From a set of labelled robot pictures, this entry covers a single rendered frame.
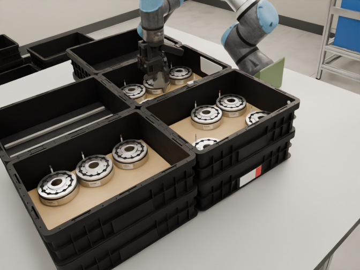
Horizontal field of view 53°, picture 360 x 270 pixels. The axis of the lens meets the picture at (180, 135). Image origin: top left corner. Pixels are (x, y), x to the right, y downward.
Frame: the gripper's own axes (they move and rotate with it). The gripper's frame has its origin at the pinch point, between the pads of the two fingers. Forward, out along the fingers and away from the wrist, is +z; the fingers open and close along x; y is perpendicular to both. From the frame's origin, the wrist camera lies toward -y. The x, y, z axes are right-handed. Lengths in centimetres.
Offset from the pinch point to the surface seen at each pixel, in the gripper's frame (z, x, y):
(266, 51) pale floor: 97, -115, -193
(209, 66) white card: -4.8, 5.9, -18.2
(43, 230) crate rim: -12, 46, 59
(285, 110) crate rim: -12, 47, -13
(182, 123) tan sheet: 0.1, 22.8, 6.5
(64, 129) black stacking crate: 2.0, 0.0, 39.1
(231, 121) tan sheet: -0.7, 32.2, -6.6
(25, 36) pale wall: 93, -283, -11
